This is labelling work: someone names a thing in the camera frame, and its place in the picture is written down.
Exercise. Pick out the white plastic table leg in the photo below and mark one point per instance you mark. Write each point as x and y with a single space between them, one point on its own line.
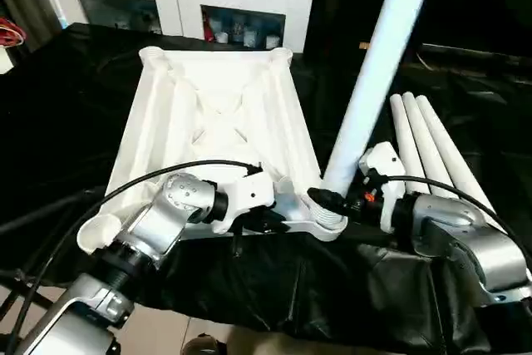
453 155
406 139
382 64
428 147

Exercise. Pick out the white plastic table top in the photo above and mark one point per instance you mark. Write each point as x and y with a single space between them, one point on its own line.
216 122

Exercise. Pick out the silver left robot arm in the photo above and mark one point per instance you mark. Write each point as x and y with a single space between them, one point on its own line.
158 222

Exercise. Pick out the black work mat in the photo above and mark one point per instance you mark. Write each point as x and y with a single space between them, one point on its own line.
332 288

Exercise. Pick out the dark left robot foot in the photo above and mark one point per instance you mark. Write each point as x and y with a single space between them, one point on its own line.
204 345

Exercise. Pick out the small tan tag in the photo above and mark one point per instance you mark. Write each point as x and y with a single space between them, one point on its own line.
363 45

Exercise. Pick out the red bottle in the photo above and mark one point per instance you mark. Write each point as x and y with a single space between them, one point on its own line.
208 31

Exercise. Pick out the black tripod stand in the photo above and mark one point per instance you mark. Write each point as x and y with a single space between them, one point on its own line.
17 288

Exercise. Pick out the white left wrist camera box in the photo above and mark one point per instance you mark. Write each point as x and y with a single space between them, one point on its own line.
249 193

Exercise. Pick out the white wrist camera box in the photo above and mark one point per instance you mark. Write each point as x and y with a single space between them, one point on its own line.
382 172
249 193

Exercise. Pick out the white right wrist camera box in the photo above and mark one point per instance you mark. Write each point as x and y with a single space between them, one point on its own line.
382 172

